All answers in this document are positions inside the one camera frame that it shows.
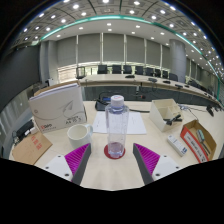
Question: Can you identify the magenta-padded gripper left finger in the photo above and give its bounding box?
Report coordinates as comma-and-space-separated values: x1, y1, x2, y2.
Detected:
42, 142, 92, 187

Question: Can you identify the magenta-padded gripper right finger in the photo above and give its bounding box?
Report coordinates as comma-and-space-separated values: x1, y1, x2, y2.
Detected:
132, 142, 184, 186

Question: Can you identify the clear plastic water bottle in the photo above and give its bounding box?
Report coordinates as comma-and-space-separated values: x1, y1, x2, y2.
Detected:
104, 94, 130, 159

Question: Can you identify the white ceramic mug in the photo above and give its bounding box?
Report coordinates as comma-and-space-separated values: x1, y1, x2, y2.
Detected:
66, 123, 94, 150

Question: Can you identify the flat round red coaster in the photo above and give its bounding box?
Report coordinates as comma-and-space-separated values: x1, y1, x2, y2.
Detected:
103, 143, 127, 160

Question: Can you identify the white sheet of paper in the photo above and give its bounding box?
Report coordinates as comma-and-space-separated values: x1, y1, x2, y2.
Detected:
92, 110, 148, 136

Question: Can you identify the red and white open box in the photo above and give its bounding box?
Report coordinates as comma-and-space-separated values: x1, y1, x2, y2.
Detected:
179, 119, 218, 164

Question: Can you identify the white open cardboard box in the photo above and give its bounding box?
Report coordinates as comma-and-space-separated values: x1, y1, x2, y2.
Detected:
148, 98, 184, 133

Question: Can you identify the black stapler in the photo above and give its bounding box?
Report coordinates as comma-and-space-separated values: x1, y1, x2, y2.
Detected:
165, 114, 184, 126

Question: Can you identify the white copy paper carton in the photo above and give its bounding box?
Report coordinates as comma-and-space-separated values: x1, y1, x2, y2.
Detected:
28, 82, 88, 134

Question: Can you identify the black flat electronic device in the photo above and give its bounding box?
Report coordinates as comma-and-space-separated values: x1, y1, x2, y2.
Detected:
14, 119, 36, 141

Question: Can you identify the black desktop console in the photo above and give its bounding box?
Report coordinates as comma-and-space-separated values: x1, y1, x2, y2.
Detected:
94, 96, 113, 112

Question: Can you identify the long curved conference desk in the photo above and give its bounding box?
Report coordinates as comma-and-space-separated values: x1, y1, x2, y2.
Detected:
33, 73, 223, 108

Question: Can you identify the row of black office chairs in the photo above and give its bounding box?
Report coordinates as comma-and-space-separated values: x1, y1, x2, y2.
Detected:
75, 64, 179, 83

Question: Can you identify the group of round ceiling lights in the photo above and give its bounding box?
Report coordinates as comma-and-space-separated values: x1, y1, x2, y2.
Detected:
21, 0, 224, 78

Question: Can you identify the black cable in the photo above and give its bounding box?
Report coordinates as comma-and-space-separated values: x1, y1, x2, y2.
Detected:
128, 108, 151, 114

